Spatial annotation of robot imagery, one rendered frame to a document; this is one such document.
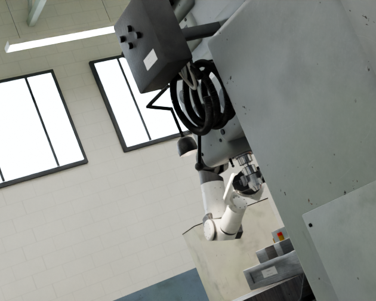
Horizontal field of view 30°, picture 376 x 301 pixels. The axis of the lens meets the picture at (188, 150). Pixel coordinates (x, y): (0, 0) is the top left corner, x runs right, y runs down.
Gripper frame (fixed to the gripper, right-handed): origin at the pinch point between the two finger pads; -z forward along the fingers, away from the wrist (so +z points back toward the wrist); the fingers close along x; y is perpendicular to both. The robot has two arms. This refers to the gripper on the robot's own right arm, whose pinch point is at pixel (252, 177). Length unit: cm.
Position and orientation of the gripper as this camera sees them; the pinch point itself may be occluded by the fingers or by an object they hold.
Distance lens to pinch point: 222.5
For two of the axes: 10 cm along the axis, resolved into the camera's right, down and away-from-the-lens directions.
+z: -0.2, 1.8, 9.8
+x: 9.3, -3.7, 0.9
